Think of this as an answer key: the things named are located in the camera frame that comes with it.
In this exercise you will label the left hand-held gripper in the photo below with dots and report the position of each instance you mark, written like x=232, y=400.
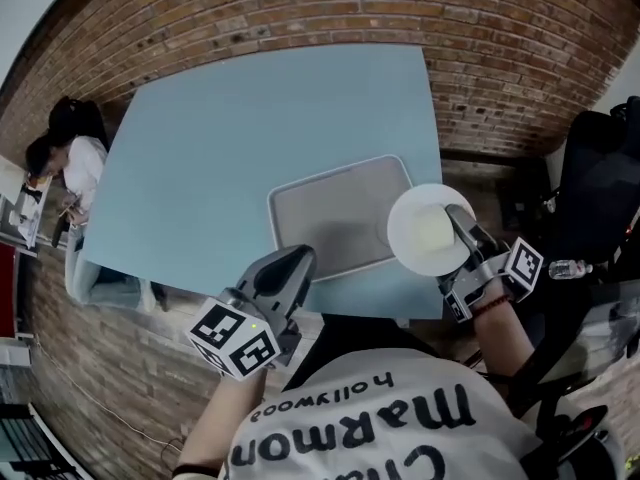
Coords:
x=230, y=333

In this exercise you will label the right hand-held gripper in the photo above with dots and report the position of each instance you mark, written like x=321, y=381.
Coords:
x=487, y=273

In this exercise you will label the pale yellow food block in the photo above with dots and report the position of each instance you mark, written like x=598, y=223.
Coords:
x=429, y=228

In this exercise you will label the round white plate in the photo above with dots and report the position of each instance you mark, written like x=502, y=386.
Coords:
x=425, y=263

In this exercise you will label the white rectangular tray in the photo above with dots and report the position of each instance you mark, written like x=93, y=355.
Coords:
x=330, y=218

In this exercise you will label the person's left forearm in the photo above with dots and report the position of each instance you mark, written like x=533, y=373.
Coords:
x=220, y=423

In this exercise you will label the person's right forearm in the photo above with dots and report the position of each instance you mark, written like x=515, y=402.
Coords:
x=502, y=343

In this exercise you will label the person's black trousers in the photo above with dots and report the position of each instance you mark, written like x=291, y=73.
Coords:
x=360, y=348

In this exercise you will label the clear plastic water bottle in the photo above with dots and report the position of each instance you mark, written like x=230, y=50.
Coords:
x=570, y=269

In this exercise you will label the light blue white-legged table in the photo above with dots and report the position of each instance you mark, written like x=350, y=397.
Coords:
x=200, y=168

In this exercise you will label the black mesh office chair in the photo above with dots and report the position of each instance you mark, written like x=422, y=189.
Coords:
x=595, y=183

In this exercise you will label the person's white printed t-shirt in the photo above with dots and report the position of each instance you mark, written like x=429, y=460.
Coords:
x=380, y=418

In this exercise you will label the white narrow side table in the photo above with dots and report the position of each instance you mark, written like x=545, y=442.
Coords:
x=25, y=203

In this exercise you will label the red cabinet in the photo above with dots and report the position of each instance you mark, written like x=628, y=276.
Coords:
x=7, y=288

